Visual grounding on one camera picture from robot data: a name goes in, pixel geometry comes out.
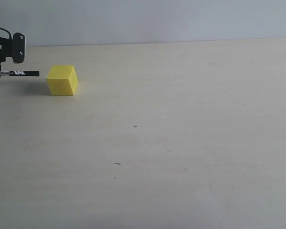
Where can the black and white marker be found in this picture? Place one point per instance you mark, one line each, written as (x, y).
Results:
(19, 73)

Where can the yellow foam cube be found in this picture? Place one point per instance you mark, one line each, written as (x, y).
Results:
(62, 80)

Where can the black gripper-mounted camera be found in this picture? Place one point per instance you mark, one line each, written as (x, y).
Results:
(18, 47)

